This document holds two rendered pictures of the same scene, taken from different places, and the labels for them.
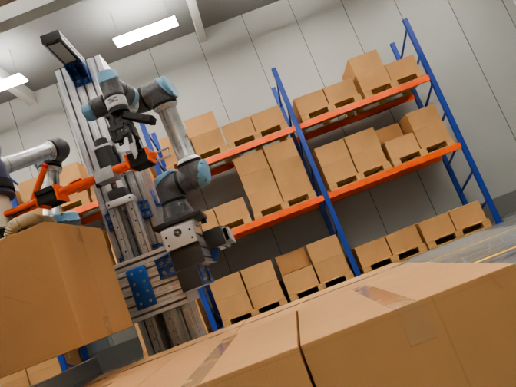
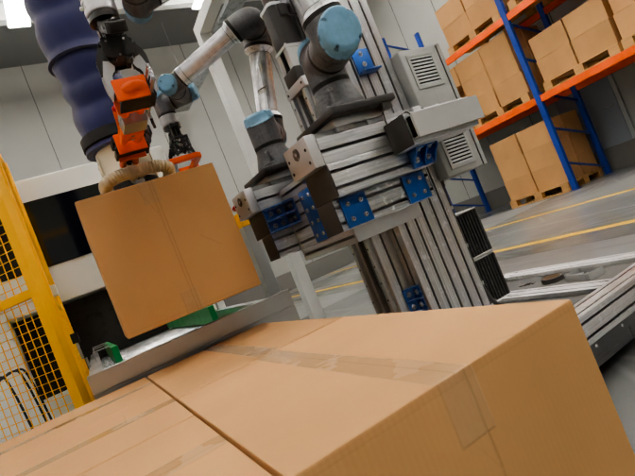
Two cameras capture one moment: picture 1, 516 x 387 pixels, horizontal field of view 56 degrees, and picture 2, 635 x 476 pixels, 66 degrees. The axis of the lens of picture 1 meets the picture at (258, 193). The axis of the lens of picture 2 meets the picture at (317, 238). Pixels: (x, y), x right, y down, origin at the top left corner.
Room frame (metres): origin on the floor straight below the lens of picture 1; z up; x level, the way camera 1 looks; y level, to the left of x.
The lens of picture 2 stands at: (1.36, -0.79, 0.72)
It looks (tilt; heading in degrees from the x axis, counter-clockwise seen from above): 1 degrees up; 62
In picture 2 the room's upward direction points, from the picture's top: 22 degrees counter-clockwise
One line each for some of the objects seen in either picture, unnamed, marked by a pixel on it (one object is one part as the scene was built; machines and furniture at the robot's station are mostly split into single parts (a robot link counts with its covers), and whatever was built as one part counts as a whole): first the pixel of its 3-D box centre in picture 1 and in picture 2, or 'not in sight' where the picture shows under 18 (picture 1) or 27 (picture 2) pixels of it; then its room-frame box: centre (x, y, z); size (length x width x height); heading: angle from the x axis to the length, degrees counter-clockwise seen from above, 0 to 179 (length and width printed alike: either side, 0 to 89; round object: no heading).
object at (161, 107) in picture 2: not in sight; (163, 104); (1.96, 1.19, 1.50); 0.09 x 0.08 x 0.11; 145
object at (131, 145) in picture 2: (51, 196); (129, 145); (1.66, 0.69, 1.20); 0.10 x 0.08 x 0.06; 176
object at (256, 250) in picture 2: not in sight; (280, 309); (2.19, 1.45, 0.50); 0.07 x 0.07 x 1.00; 89
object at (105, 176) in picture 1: (107, 175); (132, 119); (1.65, 0.47, 1.19); 0.07 x 0.07 x 0.04; 86
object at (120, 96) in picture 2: (140, 159); (130, 94); (1.63, 0.34, 1.20); 0.08 x 0.07 x 0.05; 86
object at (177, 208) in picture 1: (176, 210); (336, 99); (2.19, 0.38, 1.09); 0.15 x 0.15 x 0.10
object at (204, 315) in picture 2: not in sight; (191, 315); (1.97, 2.40, 0.60); 1.60 x 0.11 x 0.09; 89
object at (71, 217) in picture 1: (67, 226); (263, 128); (2.18, 0.88, 1.20); 0.13 x 0.12 x 0.14; 55
